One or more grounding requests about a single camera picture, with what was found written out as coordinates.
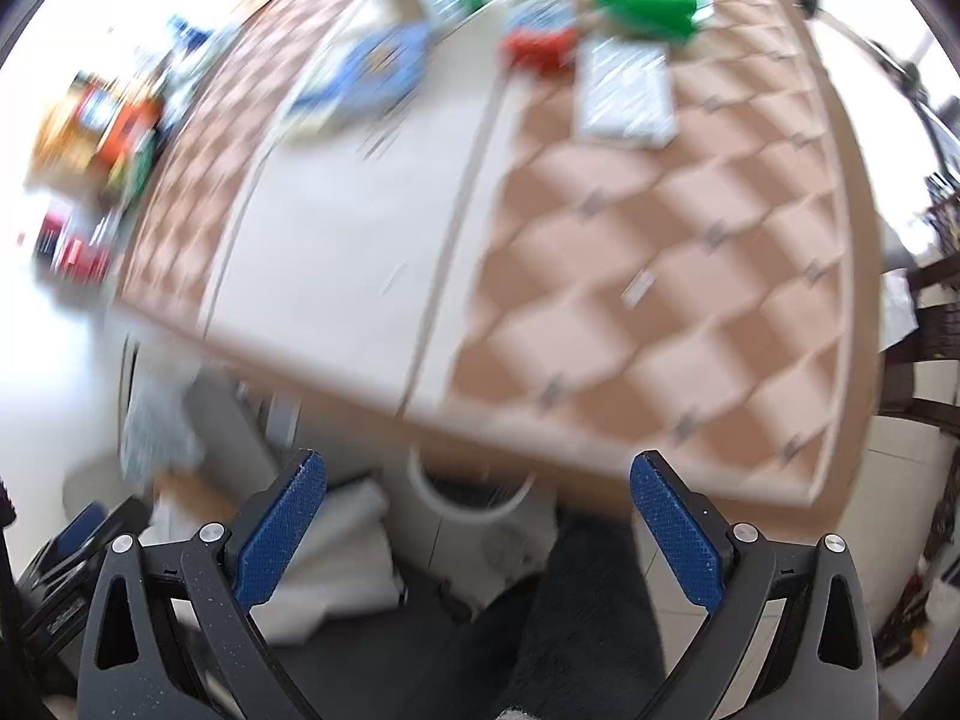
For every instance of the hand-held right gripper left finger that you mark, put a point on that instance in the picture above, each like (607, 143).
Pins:
(281, 532)

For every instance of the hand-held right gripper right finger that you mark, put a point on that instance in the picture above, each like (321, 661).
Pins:
(675, 540)

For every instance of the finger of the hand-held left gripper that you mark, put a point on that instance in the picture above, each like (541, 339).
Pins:
(81, 526)

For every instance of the white crumpled cloth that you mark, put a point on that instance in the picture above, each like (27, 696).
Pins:
(337, 562)

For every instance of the person's dark trouser leg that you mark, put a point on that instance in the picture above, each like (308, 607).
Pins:
(570, 615)

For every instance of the white round bin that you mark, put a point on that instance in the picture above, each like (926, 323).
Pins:
(472, 499)

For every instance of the red cans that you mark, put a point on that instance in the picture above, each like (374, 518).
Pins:
(67, 247)

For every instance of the dark wooden chair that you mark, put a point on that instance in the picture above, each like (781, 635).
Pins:
(924, 337)

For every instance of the checkered pattern table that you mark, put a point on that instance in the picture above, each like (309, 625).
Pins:
(525, 240)

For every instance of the pile of orange snack packets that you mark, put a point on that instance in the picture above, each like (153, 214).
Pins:
(97, 127)

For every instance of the silver white flat packet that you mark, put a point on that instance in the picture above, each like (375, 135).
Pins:
(626, 90)

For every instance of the blue and white packet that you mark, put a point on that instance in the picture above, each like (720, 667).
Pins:
(371, 71)

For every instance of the red small packet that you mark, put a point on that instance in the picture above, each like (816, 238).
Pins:
(536, 46)

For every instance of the small blue white packet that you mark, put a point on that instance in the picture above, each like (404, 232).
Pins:
(541, 11)

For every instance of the white metal rail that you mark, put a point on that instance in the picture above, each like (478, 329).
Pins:
(870, 45)

